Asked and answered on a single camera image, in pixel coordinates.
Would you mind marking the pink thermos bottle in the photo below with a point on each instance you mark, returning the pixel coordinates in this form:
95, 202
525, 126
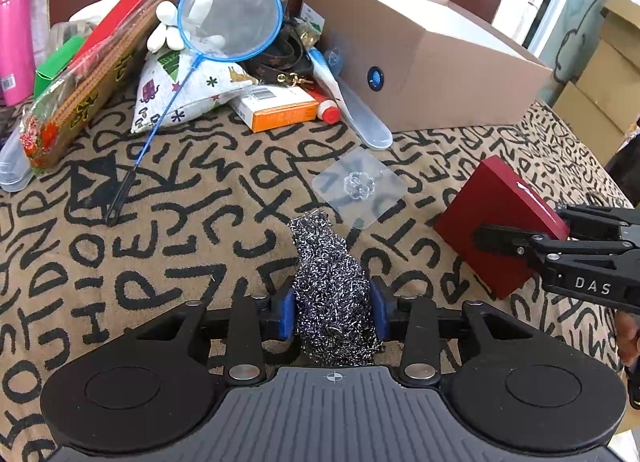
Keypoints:
17, 41

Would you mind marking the patterned tan black cloth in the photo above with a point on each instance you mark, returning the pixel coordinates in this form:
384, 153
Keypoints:
200, 222

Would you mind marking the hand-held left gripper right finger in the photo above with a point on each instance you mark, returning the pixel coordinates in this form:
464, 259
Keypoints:
378, 312

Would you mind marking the clear plastic case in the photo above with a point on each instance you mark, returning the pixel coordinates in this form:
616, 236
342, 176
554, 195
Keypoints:
15, 166

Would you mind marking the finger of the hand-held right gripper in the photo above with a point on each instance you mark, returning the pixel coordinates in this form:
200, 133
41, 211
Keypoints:
595, 222
510, 242

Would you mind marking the orange white small box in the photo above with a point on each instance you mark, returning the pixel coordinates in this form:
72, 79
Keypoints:
280, 111

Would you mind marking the green white small packet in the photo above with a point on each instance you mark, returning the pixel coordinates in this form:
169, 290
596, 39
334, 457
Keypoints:
311, 21

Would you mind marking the long red box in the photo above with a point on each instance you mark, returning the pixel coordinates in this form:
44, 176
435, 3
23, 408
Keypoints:
130, 6

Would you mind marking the white printed fabric pouch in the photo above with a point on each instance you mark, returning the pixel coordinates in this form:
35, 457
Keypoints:
195, 91

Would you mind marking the blue small fishing net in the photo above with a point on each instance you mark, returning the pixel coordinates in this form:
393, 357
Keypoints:
235, 11

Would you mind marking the green box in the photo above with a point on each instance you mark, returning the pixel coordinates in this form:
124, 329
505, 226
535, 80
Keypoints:
55, 69

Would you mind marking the person's right hand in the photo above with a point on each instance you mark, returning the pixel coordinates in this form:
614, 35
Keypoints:
629, 337

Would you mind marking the large brown cardboard box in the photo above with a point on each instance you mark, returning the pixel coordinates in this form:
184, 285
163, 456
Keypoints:
450, 76

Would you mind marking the white oval pebble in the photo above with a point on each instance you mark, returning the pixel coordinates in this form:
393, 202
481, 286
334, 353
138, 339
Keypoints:
202, 6
166, 14
156, 39
175, 37

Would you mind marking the clear adhesive hook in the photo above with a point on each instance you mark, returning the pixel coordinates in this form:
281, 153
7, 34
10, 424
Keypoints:
357, 187

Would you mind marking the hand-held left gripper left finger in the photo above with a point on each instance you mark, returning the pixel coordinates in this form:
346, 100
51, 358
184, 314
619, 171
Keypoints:
286, 314

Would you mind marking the small clear plastic bag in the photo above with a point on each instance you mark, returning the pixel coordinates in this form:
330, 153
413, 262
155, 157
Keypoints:
334, 61

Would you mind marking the incense sticks plastic packet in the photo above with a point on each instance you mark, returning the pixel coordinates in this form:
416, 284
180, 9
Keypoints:
90, 91

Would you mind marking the steel wool scrubber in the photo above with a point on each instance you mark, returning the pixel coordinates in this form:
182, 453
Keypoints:
332, 292

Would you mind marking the white plastic bag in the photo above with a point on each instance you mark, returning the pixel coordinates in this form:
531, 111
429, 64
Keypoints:
95, 9

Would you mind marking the dark red box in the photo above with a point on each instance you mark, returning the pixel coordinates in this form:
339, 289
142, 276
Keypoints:
490, 202

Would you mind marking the white bottle red cap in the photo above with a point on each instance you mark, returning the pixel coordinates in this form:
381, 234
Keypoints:
327, 109

